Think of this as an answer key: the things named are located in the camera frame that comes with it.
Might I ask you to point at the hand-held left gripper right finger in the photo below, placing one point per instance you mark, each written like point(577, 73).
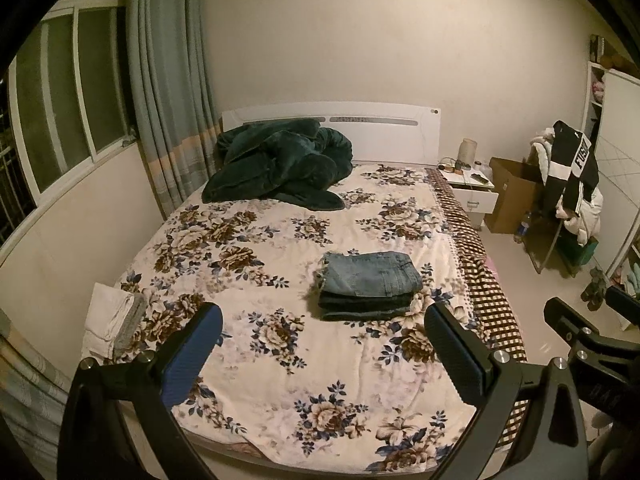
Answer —
point(450, 350)

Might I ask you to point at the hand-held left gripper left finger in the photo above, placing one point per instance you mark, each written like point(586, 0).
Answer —
point(194, 355)

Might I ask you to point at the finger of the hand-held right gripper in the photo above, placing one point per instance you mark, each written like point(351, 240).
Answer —
point(625, 300)
point(567, 317)

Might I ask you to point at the light blue denim pants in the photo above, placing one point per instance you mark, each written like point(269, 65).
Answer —
point(372, 272)

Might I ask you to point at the dark blue denim pants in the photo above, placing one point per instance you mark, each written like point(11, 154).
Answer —
point(360, 307)

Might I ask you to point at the pair of dark slippers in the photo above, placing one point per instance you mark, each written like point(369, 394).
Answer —
point(596, 287)

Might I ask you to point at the green storage box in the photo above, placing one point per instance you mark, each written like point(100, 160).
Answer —
point(586, 252)

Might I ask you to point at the brown checked bed sheet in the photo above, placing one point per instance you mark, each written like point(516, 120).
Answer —
point(487, 295)

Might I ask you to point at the folded grey cloth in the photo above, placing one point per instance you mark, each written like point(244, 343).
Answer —
point(131, 320)

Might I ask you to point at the white padded coat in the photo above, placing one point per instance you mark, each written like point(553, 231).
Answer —
point(587, 217)

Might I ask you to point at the folded white cloth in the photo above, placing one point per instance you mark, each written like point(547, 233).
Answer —
point(105, 320)

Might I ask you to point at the plastic water bottle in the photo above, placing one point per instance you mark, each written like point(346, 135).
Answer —
point(523, 230)

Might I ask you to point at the floral bedspread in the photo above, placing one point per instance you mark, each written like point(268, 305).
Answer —
point(280, 280)

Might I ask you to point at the white wardrobe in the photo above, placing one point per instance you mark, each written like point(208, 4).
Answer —
point(620, 170)

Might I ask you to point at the brown cardboard box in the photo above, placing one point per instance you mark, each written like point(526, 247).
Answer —
point(515, 195)

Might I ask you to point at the black and white jacket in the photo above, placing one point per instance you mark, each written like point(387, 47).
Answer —
point(575, 160)

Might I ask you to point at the white nightstand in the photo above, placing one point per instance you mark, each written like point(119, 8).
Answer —
point(472, 192)

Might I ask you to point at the dark remote control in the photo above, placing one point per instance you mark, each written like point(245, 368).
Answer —
point(480, 179)

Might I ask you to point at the pale fleece garment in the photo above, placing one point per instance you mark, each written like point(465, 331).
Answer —
point(541, 152)

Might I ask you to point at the pale patterned curtain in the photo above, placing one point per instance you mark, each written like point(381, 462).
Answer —
point(25, 395)

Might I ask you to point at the beige jar on nightstand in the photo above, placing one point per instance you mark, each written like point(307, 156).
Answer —
point(468, 154)

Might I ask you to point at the dark green plush blanket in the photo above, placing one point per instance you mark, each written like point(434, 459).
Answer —
point(280, 165)

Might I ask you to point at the white headboard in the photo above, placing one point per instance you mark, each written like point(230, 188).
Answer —
point(400, 132)

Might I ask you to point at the blue-grey striped curtain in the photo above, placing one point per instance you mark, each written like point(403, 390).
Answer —
point(167, 85)

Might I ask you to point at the white framed window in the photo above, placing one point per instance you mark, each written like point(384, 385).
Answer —
point(70, 90)

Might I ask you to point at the metal frame chair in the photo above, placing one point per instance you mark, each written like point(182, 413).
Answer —
point(550, 245)

